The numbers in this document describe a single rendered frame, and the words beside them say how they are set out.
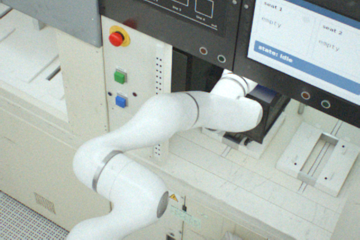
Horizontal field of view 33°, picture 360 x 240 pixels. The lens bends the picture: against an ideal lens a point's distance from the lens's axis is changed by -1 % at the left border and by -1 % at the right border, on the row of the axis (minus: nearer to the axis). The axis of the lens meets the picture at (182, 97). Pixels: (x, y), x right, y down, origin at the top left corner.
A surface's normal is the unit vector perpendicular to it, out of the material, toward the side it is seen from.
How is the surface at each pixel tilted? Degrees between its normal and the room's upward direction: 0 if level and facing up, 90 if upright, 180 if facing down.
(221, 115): 59
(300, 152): 0
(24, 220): 0
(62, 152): 90
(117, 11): 90
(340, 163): 0
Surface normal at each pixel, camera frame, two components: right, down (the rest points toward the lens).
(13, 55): 0.04, -0.69
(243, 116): 0.54, 0.22
